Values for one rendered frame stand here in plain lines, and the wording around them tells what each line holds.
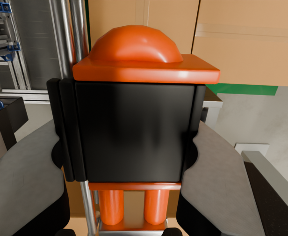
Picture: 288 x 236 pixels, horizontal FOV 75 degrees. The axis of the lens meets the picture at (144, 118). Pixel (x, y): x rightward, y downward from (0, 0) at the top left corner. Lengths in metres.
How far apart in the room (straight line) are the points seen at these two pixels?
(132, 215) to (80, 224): 0.27
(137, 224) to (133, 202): 0.02
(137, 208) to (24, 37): 1.17
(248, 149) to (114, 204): 1.79
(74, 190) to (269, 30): 0.87
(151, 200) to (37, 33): 1.15
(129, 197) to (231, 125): 1.54
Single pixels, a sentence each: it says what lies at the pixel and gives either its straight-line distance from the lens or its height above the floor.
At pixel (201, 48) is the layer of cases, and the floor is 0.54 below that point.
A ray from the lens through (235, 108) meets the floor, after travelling 1.65.
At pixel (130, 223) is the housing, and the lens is 0.19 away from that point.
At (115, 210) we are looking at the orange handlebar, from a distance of 0.18.
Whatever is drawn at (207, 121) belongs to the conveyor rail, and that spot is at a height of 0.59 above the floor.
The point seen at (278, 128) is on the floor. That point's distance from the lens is 1.95.
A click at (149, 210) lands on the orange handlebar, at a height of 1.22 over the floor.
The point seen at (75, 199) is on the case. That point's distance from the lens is 0.47.
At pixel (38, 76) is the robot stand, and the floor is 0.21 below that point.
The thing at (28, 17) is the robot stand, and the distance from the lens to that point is 1.25.
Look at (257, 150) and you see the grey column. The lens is 1.96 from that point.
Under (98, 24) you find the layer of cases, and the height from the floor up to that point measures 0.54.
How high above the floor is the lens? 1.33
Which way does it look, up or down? 63 degrees down
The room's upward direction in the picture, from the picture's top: 176 degrees clockwise
